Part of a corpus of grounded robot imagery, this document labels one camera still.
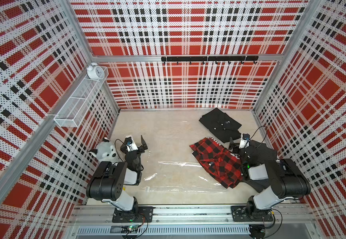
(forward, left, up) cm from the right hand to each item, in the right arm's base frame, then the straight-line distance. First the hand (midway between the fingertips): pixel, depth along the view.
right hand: (240, 137), depth 92 cm
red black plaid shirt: (-16, +11, -7) cm, 21 cm away
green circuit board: (-46, +61, -8) cm, 77 cm away
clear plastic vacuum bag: (-15, +43, -10) cm, 47 cm away
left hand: (-2, +64, +3) cm, 64 cm away
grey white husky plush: (-15, +76, +11) cm, 78 cm away
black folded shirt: (+17, +7, -8) cm, 20 cm away
